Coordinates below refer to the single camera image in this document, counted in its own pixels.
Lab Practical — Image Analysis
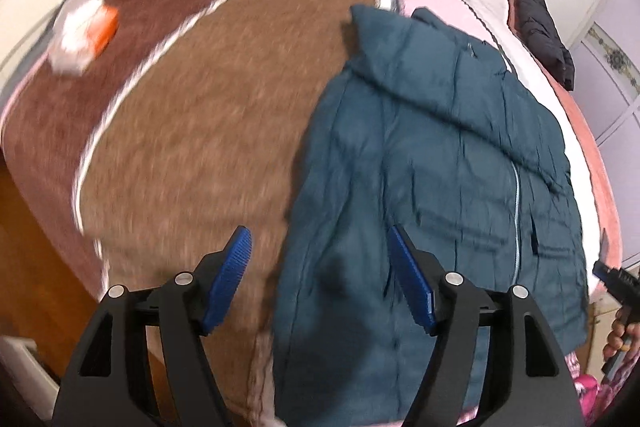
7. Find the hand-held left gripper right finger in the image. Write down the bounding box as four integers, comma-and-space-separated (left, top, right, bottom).
387, 224, 586, 427

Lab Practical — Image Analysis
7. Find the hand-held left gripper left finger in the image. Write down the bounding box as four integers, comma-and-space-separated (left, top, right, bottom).
52, 226, 253, 427

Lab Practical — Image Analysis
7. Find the teal puffer jacket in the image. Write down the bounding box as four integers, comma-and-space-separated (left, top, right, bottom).
272, 4, 590, 425

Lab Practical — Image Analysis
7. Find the person's right hand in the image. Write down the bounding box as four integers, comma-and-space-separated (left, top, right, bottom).
602, 318, 640, 362

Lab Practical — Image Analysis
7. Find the pink patterned cloth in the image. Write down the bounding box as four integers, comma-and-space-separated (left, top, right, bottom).
562, 349, 618, 427

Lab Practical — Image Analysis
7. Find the brown fleece blanket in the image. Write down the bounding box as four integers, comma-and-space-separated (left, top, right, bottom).
0, 0, 396, 427

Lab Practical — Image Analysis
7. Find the white wardrobe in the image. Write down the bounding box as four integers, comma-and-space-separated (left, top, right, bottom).
565, 0, 640, 168

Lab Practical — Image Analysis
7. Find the white box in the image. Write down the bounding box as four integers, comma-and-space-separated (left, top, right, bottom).
0, 334, 63, 410

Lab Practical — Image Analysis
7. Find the black puffer jacket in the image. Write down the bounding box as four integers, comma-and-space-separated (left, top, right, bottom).
507, 0, 576, 92

